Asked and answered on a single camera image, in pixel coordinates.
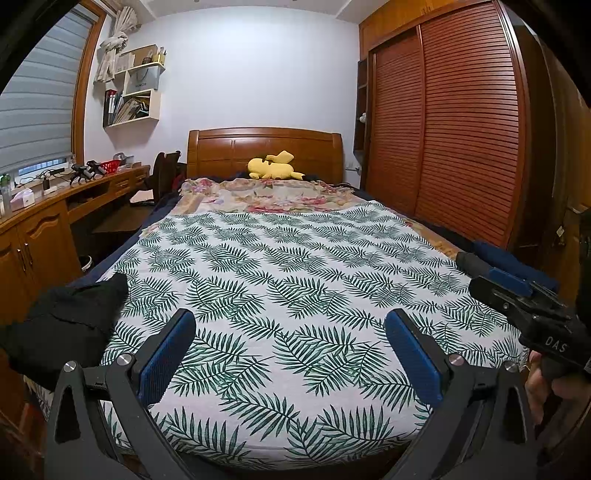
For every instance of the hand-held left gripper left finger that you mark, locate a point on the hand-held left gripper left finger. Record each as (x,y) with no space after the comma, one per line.
(168,355)

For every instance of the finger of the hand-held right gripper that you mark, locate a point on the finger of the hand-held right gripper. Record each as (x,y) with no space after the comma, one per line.
(508,279)
(489,290)

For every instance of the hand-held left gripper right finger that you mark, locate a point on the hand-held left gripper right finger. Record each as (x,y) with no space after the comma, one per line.
(415,360)

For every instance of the black coat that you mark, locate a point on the black coat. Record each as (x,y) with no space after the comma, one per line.
(60,323)

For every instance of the person's right hand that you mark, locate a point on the person's right hand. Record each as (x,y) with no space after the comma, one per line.
(538,392)

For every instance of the navy folded cloth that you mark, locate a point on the navy folded cloth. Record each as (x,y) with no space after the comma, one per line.
(512,258)

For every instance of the grey rolled cloth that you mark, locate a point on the grey rolled cloth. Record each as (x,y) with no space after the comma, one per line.
(475,264)

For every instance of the navy bed sheet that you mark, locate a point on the navy bed sheet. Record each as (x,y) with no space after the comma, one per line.
(120,258)

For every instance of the black waste bin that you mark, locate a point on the black waste bin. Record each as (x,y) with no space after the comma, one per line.
(86,263)

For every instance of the leaf print bed cover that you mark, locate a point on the leaf print bed cover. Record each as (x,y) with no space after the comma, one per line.
(300,300)

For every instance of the wooden louvred wardrobe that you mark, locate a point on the wooden louvred wardrobe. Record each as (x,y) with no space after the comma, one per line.
(461,115)

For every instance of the wooden desk with cabinets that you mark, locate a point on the wooden desk with cabinets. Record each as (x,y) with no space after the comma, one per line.
(41,230)

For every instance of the dark wooden chair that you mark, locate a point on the dark wooden chair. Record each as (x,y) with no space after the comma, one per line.
(164,175)

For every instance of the floral blanket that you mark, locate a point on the floral blanket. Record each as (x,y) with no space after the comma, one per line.
(258,196)

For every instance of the red basket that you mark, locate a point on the red basket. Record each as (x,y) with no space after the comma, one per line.
(110,167)

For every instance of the wooden bed headboard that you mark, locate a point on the wooden bed headboard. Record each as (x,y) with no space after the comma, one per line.
(217,147)

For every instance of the yellow plush toy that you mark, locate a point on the yellow plush toy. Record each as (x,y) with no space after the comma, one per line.
(272,168)

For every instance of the pink tissue box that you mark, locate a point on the pink tissue box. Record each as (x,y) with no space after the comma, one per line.
(22,199)

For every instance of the clear bottle green cap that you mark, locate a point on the clear bottle green cap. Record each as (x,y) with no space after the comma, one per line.
(4,194)

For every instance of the stack of books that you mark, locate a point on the stack of books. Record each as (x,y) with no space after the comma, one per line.
(131,110)

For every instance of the black binders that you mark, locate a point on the black binders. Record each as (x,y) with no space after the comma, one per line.
(110,108)

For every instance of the white paper bag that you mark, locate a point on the white paper bag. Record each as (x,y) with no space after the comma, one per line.
(143,81)

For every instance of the grey window blind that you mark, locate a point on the grey window blind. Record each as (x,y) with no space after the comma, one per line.
(37,92)

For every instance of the tied beige curtain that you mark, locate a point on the tied beige curtain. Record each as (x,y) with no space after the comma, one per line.
(111,50)

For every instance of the white wall socket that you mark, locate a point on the white wall socket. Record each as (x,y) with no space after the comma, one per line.
(353,168)

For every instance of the white wall shelf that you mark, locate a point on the white wall shelf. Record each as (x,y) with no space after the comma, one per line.
(154,108)

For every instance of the wooden window frame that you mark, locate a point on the wooden window frame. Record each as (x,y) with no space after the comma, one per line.
(81,101)

